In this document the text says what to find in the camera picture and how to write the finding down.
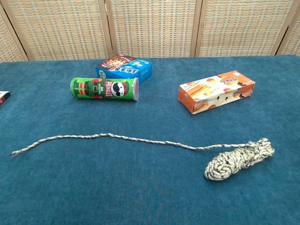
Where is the blue carpet table cover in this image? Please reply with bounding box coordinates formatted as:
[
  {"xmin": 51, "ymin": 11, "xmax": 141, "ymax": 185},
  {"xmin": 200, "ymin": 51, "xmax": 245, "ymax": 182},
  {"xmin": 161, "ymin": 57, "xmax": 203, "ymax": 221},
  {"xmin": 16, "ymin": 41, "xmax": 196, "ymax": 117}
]
[{"xmin": 0, "ymin": 54, "xmax": 300, "ymax": 225}]

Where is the white box with picture grid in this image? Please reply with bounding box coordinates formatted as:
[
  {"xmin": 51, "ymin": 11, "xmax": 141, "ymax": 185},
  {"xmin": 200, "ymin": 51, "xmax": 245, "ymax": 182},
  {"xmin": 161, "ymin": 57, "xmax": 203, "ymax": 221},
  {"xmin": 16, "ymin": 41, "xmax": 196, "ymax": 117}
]
[{"xmin": 0, "ymin": 90, "xmax": 11, "ymax": 106}]

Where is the wooden rattan folding screen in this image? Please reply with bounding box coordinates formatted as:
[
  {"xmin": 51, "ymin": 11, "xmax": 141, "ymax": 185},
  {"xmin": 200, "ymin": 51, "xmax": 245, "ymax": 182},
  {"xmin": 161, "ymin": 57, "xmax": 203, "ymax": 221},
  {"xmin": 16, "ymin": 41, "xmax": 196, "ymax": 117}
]
[{"xmin": 0, "ymin": 0, "xmax": 300, "ymax": 63}]

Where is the green Pringles can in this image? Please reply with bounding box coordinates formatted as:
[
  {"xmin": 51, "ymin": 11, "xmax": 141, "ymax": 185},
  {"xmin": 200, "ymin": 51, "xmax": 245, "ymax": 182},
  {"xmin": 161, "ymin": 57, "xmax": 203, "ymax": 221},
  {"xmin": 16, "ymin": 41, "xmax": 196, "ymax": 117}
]
[{"xmin": 69, "ymin": 77, "xmax": 139, "ymax": 101}]

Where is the white speckled braided rope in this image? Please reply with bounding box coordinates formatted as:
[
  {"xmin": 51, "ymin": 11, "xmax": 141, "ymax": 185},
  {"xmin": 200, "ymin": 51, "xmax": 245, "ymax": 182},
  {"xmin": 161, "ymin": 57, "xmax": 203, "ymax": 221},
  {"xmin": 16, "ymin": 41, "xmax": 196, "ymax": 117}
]
[{"xmin": 8, "ymin": 132, "xmax": 276, "ymax": 181}]

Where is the blue chocolate cookie box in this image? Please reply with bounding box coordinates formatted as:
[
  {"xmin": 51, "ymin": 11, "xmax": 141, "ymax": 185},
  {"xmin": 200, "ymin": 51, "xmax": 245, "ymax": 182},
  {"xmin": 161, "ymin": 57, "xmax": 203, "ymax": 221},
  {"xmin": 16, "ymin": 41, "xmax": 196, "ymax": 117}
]
[{"xmin": 95, "ymin": 54, "xmax": 152, "ymax": 84}]

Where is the orange biscuit box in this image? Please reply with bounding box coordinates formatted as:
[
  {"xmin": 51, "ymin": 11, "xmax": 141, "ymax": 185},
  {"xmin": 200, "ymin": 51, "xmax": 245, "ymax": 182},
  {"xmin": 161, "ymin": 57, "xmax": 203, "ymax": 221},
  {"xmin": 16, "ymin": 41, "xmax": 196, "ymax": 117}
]
[{"xmin": 177, "ymin": 70, "xmax": 256, "ymax": 115}]

